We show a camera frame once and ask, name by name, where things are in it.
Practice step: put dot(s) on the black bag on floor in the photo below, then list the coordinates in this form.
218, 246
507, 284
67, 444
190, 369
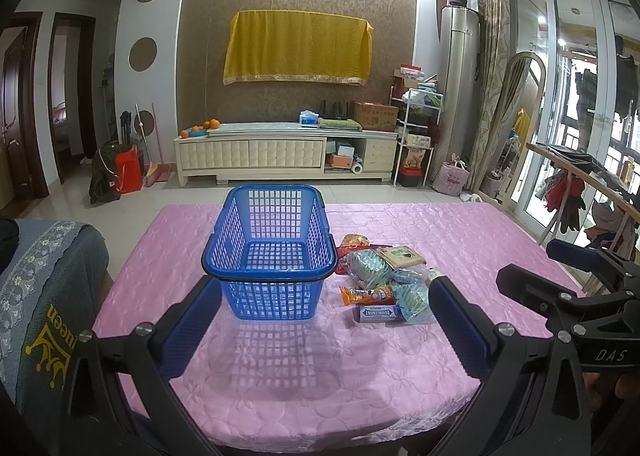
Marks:
102, 188

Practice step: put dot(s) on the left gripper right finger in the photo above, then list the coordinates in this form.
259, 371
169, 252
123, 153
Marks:
531, 399

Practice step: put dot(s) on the blue plastic basket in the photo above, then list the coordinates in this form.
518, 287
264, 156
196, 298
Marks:
271, 249

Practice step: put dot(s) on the pink tote bag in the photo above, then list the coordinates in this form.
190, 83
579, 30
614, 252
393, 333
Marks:
451, 177

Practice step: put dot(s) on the white slippers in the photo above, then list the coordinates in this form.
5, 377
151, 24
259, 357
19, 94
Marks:
470, 197

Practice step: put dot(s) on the cardboard box on cabinet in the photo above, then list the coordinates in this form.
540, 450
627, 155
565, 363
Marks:
375, 116

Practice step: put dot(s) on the standing air conditioner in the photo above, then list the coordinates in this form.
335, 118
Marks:
457, 82

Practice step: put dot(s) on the blue tissue pack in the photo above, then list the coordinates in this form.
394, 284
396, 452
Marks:
309, 119

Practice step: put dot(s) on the light blue wafer packet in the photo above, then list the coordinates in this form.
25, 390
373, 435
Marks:
368, 269

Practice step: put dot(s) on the red bag on floor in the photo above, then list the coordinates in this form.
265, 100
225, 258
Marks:
128, 172

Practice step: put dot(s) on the broom and dustpan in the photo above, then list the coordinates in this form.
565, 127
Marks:
145, 125

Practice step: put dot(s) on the white metal shelf rack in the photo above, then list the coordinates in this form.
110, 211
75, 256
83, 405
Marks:
417, 130

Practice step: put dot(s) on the person's right hand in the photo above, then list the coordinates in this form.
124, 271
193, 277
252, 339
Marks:
599, 387

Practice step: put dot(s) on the small red snack bag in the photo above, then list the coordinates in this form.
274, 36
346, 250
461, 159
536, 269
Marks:
343, 252

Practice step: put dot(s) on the yellow cloth covered TV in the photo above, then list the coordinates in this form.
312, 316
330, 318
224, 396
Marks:
294, 46

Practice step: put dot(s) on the blue Doublemint gum pack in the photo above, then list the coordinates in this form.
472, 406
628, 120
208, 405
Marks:
374, 314

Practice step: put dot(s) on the cream TV cabinet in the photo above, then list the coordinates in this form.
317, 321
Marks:
285, 151

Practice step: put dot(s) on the grey embroidered chair cover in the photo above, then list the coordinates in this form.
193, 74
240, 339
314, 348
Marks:
50, 292

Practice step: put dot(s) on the pink quilted table cover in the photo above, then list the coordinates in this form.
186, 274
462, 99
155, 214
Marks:
297, 387

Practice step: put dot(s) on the green scallion cracker packet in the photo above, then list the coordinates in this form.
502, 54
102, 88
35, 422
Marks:
400, 257

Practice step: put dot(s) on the beige patterned curtain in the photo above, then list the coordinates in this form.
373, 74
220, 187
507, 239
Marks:
495, 41

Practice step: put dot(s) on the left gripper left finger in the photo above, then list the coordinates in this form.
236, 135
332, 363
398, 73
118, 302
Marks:
119, 399

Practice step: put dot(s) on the orange cartoon snack packet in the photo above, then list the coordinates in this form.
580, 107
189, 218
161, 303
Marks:
381, 295

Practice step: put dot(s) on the orange chips snack bag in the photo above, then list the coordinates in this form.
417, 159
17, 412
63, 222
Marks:
355, 240

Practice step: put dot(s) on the oranges on blue plate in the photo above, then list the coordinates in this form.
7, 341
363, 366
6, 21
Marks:
200, 130

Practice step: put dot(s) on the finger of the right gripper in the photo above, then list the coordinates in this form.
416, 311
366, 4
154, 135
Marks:
598, 261
557, 305

